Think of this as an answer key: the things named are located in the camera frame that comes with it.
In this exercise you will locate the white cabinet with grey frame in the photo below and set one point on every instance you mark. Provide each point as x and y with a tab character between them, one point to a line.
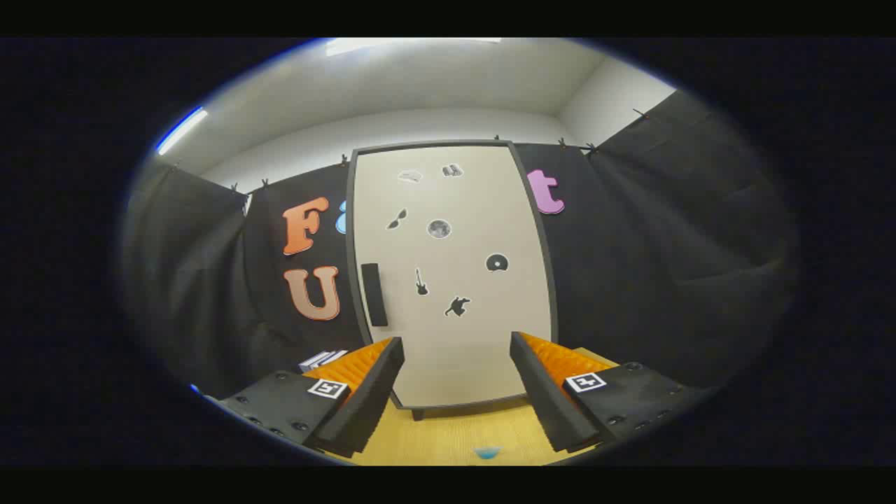
553	308

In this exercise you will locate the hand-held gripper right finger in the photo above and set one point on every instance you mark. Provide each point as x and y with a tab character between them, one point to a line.
542	392

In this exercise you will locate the white and blue tube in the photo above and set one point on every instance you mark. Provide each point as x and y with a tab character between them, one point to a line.
486	453

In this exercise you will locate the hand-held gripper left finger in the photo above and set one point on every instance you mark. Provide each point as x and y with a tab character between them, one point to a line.
371	399

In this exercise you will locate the long ceiling light strip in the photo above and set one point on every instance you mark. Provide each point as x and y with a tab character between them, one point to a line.
180	131

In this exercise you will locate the black backdrop cloth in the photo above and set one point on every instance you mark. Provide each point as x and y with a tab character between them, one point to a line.
665	245

